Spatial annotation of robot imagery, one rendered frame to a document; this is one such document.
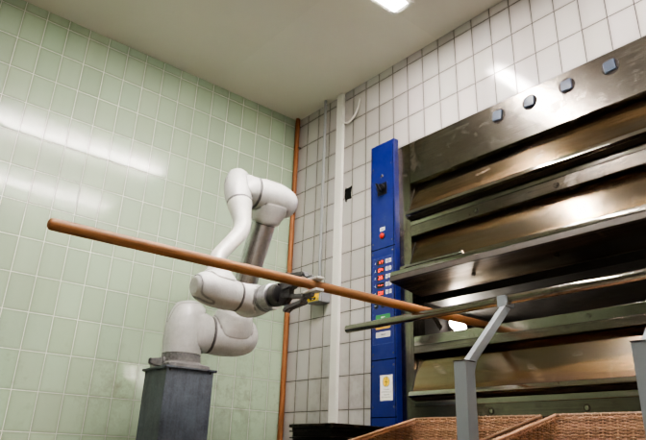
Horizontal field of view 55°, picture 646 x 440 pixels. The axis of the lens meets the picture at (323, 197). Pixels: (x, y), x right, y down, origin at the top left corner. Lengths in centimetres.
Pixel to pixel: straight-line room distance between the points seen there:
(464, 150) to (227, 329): 126
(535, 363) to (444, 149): 103
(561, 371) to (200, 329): 135
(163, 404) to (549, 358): 139
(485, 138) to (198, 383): 153
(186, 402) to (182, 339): 24
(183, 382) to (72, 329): 59
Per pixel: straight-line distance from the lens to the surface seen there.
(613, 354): 220
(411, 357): 268
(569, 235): 216
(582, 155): 236
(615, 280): 180
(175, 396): 248
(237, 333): 261
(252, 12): 301
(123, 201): 303
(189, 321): 255
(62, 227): 155
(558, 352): 231
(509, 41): 283
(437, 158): 283
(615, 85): 246
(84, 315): 286
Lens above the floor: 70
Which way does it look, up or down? 23 degrees up
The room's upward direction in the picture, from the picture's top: 2 degrees clockwise
